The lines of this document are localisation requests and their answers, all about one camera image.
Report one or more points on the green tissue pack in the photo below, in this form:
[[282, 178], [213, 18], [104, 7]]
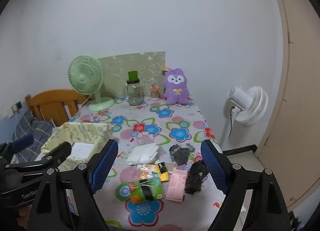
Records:
[[150, 188]]

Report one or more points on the clear plastic pack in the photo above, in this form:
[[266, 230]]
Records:
[[145, 139]]

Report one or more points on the floral tablecloth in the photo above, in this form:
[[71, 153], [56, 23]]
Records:
[[175, 121]]

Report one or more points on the glass mug jar green lid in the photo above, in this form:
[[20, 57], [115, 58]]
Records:
[[134, 93]]

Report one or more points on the yellow printed packet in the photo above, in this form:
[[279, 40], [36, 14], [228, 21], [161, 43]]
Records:
[[152, 169]]

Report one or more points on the yellow printed fabric storage box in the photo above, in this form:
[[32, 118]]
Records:
[[82, 131]]

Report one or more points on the wooden bed headboard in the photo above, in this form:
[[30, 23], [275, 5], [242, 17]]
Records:
[[50, 101]]

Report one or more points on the white fluffy pack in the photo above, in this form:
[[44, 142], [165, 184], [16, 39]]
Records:
[[143, 153]]

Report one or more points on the black cloth bundle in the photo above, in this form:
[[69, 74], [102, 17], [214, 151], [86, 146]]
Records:
[[195, 178]]

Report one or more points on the grey plaid pillow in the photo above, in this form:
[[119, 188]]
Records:
[[32, 128]]

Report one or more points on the wall socket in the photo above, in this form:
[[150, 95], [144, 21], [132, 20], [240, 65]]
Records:
[[16, 106]]

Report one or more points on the black stand base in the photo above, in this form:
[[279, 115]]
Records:
[[240, 150]]

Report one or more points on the pink packet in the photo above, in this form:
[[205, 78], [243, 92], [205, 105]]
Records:
[[176, 183]]

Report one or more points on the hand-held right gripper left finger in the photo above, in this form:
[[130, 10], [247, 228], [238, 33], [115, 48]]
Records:
[[106, 163]]

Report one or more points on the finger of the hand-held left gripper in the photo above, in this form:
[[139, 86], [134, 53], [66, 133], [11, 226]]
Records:
[[22, 143], [60, 151]]

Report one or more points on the green patterned board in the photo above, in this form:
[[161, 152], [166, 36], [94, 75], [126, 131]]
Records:
[[117, 71]]

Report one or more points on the green desk fan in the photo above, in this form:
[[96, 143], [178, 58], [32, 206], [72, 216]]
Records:
[[82, 78]]

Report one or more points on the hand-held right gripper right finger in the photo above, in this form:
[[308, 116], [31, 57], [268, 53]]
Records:
[[215, 166]]

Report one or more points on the cotton swab container orange lid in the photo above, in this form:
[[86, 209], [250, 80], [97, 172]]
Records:
[[154, 93]]

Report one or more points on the purple plush bunny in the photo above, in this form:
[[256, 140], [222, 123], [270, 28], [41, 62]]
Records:
[[176, 88]]

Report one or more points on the grey socks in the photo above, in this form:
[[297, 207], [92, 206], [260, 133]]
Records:
[[180, 155]]

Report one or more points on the white standing fan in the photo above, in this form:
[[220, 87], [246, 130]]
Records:
[[252, 106]]

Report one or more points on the flat white pack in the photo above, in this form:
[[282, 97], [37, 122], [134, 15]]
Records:
[[81, 150]]

